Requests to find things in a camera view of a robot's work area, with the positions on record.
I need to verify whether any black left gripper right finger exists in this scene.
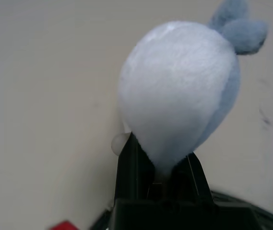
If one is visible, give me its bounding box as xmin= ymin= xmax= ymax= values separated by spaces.
xmin=171 ymin=151 xmax=214 ymax=200

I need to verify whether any white blue plush ball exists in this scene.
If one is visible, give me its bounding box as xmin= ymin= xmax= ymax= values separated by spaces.
xmin=111 ymin=0 xmax=269 ymax=178

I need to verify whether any red black paddle case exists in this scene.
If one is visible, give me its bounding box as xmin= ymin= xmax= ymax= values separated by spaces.
xmin=47 ymin=188 xmax=273 ymax=230

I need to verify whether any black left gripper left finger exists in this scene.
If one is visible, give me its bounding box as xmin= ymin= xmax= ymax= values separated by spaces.
xmin=113 ymin=133 xmax=156 ymax=200

